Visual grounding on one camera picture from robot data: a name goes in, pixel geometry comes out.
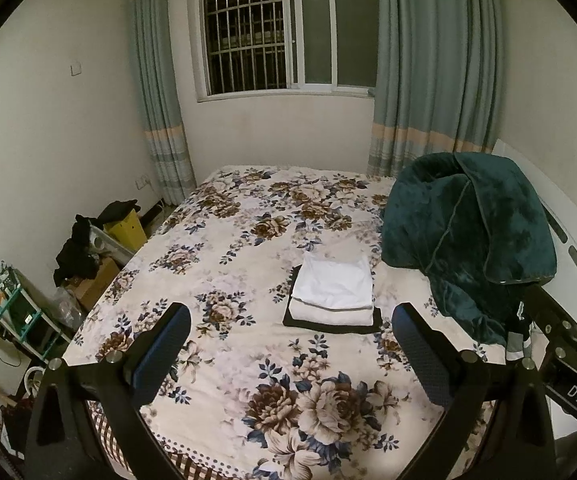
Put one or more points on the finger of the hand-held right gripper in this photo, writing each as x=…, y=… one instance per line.
x=558, y=310

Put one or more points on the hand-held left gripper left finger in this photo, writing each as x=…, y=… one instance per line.
x=161, y=355

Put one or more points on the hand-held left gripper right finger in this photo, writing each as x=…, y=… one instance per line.
x=421, y=360

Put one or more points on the white t-shirt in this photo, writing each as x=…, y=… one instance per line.
x=333, y=280

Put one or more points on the black clothes pile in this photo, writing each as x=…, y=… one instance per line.
x=76, y=255

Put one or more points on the dark garment with grey bands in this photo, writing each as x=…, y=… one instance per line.
x=518, y=340

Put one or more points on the folded black cloth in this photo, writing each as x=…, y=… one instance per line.
x=333, y=330

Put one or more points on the cardboard box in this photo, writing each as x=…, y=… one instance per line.
x=96, y=282

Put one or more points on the folded cream white cloth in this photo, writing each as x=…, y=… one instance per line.
x=328, y=317

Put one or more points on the clear plastic bag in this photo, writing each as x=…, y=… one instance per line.
x=66, y=307

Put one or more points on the yellow box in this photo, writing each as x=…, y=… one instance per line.
x=128, y=232

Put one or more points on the dark green plush blanket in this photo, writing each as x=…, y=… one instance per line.
x=468, y=220

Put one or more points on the green storage rack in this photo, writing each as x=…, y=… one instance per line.
x=23, y=320

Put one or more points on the bed with floral sheet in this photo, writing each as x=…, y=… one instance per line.
x=248, y=240

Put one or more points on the grey-green curtain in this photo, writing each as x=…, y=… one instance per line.
x=418, y=60
x=163, y=110

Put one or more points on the barred window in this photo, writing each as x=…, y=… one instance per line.
x=258, y=35

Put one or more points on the white wall socket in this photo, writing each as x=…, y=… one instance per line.
x=143, y=182

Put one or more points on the white wall switch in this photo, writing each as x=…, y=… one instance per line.
x=76, y=69

